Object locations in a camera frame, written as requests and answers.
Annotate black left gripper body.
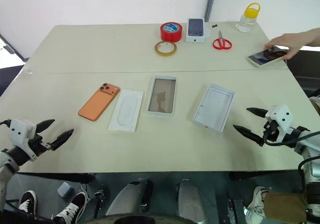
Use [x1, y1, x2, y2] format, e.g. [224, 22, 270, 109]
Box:
[27, 133, 55, 158]

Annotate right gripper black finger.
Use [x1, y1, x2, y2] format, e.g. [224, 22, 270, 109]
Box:
[232, 124, 265, 147]
[246, 107, 269, 119]

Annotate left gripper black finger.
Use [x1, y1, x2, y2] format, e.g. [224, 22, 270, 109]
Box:
[34, 119, 56, 135]
[51, 128, 75, 152]

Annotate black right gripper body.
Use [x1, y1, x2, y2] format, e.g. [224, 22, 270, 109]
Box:
[262, 120, 280, 143]

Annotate orange phone box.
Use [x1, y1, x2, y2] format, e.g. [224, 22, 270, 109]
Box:
[192, 83, 236, 134]

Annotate orange smartphone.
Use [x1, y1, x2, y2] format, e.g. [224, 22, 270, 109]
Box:
[77, 82, 121, 122]

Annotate white smartphone with lit screen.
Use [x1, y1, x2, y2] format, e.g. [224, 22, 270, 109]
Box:
[247, 46, 290, 68]

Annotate white paper insert tray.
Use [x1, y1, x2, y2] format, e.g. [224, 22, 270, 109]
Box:
[108, 89, 145, 132]

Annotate white box bottom tray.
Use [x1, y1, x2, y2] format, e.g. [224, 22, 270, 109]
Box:
[146, 75, 177, 116]

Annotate small grey box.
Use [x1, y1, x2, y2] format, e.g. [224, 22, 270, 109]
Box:
[56, 182, 74, 199]

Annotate dark phone picture box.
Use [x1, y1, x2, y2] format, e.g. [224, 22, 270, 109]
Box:
[185, 18, 206, 43]

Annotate person's bare hand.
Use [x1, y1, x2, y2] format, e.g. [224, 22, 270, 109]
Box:
[263, 33, 305, 60]

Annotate black and white sneaker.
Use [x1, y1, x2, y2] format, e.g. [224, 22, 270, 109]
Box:
[53, 191, 89, 224]
[17, 190, 38, 215]

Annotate dark furniture beside table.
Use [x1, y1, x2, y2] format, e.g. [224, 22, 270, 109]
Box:
[286, 49, 320, 98]

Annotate brown trouser leg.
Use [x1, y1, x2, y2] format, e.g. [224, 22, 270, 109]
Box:
[263, 191, 309, 223]

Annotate silver left robot leg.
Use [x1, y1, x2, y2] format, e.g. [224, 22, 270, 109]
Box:
[105, 179, 154, 217]

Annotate silver robot leg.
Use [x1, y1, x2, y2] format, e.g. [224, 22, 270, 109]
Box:
[176, 179, 208, 224]
[105, 179, 154, 217]

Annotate silver right robot leg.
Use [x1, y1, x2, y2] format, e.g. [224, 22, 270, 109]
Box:
[176, 179, 208, 224]

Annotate clear jar with yellow lid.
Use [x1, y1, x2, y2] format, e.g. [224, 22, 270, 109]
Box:
[235, 2, 261, 33]

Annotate red tape roll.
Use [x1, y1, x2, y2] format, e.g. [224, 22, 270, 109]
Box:
[160, 22, 183, 43]

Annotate yellowish clear tape roll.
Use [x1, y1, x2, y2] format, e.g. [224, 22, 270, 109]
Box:
[154, 40, 178, 57]

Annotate grey metal pole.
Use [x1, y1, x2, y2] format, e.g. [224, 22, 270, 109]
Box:
[204, 0, 218, 22]

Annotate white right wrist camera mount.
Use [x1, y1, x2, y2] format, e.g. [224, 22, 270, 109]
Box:
[264, 104, 294, 145]

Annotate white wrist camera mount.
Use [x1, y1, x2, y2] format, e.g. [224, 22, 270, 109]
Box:
[7, 118, 39, 162]
[264, 104, 294, 145]

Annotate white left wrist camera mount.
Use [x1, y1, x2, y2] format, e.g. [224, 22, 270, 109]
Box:
[7, 118, 39, 162]

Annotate red handled scissors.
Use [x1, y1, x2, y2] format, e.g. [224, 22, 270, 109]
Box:
[212, 30, 233, 50]

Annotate grey window frame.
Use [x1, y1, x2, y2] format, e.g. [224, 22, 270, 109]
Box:
[0, 33, 30, 63]

